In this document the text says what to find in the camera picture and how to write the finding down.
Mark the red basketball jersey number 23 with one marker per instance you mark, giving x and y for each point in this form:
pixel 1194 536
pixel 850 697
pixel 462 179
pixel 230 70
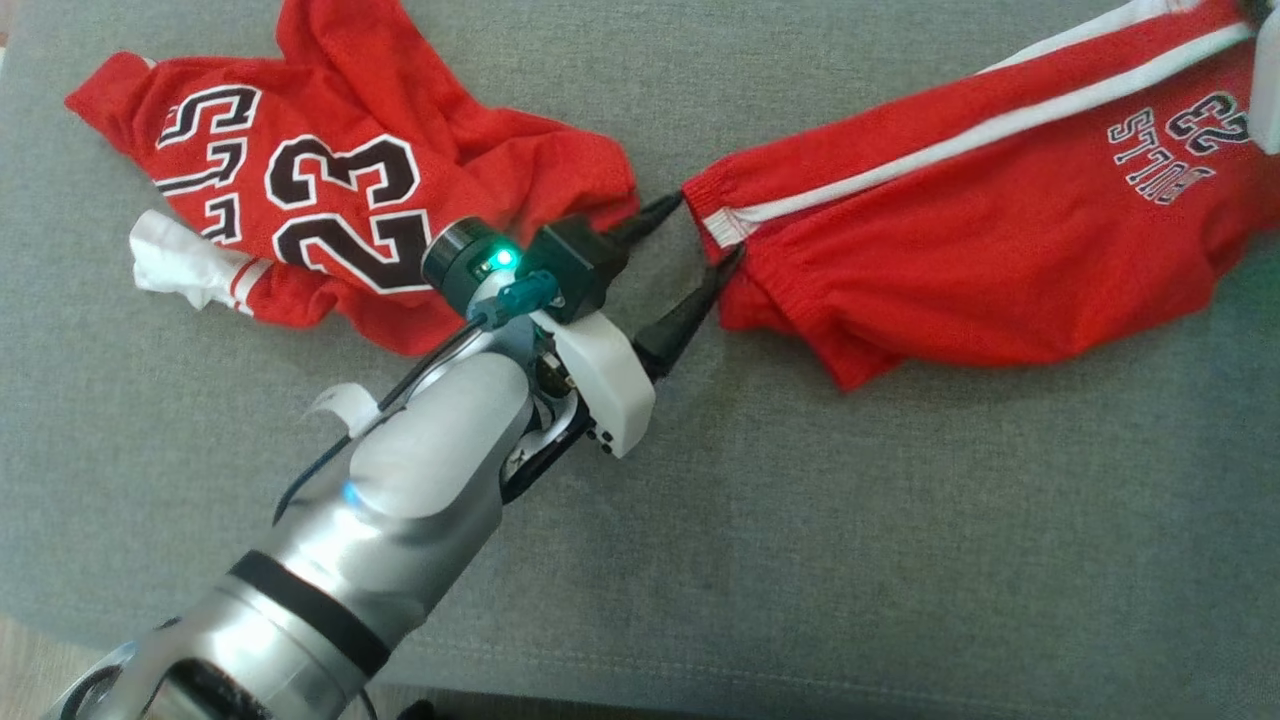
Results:
pixel 340 100

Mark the red shorts with white stripe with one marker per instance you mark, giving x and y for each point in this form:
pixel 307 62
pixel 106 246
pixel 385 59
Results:
pixel 950 260

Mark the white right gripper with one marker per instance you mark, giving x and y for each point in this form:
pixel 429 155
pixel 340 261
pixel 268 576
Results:
pixel 1268 95

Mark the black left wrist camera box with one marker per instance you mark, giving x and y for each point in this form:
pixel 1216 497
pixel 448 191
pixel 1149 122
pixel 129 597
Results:
pixel 575 262

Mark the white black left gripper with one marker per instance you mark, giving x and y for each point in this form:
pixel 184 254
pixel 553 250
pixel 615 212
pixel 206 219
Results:
pixel 605 385

